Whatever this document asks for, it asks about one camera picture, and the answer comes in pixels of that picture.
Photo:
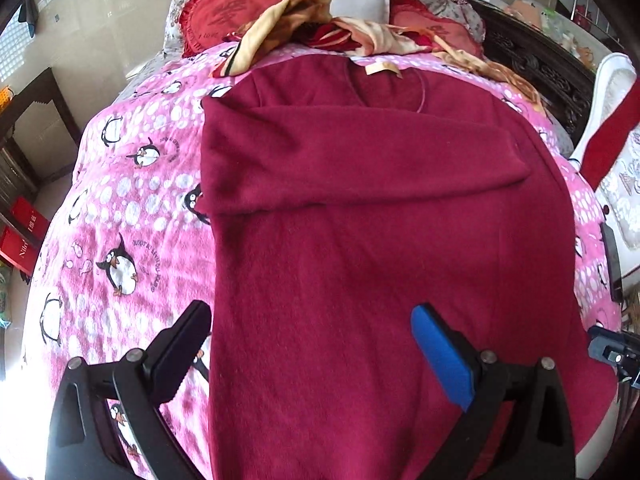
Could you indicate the orange basket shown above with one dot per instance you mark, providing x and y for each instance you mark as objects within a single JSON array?
[{"x": 4, "y": 97}]

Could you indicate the maroon knit sweater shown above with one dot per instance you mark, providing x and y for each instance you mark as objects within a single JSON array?
[{"x": 375, "y": 260}]

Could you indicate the pink penguin print blanket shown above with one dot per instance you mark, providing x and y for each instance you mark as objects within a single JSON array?
[{"x": 125, "y": 210}]

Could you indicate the white chair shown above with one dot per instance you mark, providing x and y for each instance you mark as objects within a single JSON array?
[{"x": 612, "y": 75}]

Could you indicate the dark wooden desk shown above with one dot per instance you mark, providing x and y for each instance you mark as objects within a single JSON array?
[{"x": 35, "y": 130}]

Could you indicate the red box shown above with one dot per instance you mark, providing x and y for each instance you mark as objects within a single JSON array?
[
  {"x": 29, "y": 215},
  {"x": 20, "y": 252}
]

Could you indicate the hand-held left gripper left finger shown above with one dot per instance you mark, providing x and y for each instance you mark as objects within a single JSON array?
[{"x": 167, "y": 360}]

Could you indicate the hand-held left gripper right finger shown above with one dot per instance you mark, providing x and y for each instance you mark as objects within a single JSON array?
[{"x": 442, "y": 355}]

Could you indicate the red cloth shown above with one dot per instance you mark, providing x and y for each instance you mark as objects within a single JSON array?
[{"x": 612, "y": 135}]

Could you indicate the dark wooden headboard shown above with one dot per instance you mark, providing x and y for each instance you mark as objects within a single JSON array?
[{"x": 540, "y": 70}]

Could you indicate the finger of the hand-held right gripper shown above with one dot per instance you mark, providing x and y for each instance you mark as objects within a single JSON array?
[{"x": 612, "y": 260}]

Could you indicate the grey bed sheet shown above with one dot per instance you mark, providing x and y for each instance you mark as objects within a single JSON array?
[{"x": 145, "y": 72}]

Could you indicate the pile of small household items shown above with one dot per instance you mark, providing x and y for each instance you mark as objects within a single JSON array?
[{"x": 555, "y": 25}]

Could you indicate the white pillow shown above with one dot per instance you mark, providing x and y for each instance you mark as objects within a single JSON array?
[{"x": 359, "y": 4}]

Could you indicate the orange floral blanket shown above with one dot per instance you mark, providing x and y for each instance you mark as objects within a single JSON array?
[{"x": 280, "y": 15}]

